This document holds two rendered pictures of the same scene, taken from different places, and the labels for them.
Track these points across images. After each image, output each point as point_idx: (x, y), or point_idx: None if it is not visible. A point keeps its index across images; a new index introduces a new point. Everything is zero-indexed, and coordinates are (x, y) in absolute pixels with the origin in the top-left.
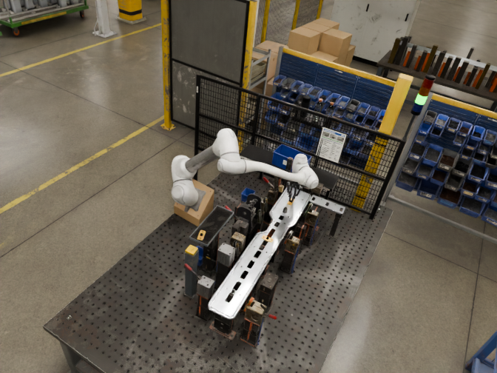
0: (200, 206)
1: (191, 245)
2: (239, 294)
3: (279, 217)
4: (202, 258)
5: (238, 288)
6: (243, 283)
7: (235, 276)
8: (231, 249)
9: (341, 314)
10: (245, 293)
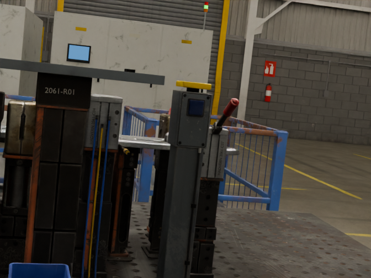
0: None
1: (181, 81)
2: (163, 139)
3: None
4: (58, 263)
5: (150, 139)
6: (131, 137)
7: (127, 139)
8: (96, 94)
9: (0, 193)
10: (150, 137)
